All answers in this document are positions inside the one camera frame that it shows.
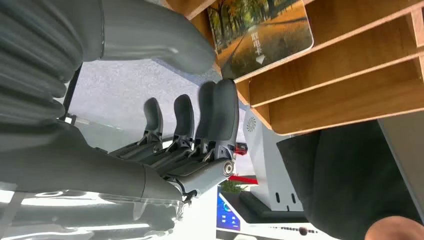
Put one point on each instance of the green plant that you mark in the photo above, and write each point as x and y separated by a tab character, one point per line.
232	187

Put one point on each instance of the grey flat panel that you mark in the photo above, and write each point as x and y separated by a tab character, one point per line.
409	149

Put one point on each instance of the autumn trees picture card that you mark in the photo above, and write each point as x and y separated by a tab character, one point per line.
265	33

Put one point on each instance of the white kiosk machine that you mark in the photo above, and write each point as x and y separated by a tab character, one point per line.
265	165

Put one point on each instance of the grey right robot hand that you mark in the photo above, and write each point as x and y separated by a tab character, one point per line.
82	169

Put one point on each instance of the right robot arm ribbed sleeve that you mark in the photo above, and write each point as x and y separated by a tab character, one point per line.
30	59

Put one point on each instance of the blue display screen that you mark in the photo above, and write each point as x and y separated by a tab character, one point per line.
228	217

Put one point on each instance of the wooden card rack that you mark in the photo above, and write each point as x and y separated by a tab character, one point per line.
348	92

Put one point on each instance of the person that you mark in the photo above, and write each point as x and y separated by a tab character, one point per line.
341	179

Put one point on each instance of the red strip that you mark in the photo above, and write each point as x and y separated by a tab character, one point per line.
245	180

